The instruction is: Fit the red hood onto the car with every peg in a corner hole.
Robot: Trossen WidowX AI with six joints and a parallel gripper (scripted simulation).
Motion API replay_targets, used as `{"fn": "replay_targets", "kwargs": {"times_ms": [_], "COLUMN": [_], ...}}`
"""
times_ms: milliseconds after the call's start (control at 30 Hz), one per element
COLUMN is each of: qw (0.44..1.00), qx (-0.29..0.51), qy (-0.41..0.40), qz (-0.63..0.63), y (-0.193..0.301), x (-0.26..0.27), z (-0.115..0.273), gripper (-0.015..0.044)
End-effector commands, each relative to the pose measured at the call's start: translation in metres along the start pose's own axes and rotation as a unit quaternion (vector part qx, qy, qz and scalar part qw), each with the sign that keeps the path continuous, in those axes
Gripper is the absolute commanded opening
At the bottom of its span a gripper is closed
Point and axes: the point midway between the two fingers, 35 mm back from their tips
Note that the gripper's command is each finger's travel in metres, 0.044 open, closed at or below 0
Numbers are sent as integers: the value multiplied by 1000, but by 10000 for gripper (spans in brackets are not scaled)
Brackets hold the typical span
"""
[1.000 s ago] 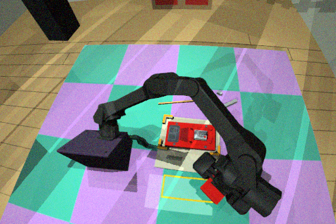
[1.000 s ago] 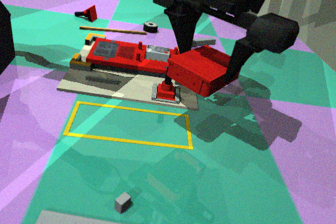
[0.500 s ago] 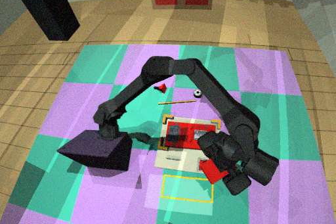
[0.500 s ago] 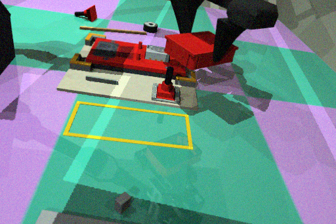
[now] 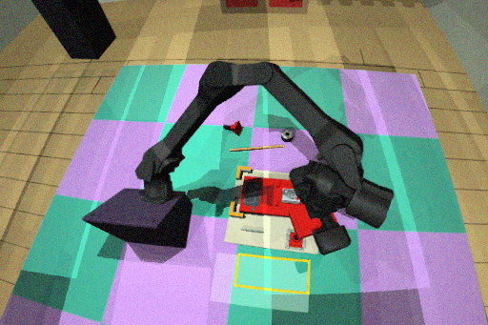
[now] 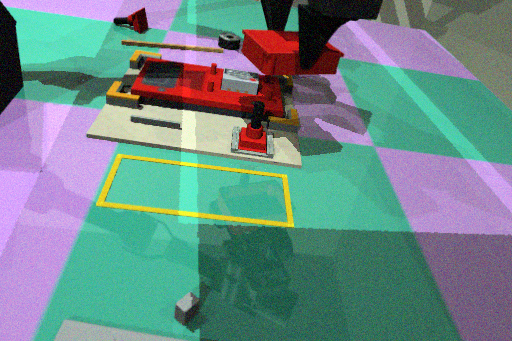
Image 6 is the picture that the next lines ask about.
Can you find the thin tan wooden stick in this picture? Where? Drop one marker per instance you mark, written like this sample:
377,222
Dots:
167,46

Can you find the yellow rectangular outline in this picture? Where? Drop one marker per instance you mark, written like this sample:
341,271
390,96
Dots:
102,197

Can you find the black toy tyre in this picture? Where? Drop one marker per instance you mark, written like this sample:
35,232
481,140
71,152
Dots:
229,41

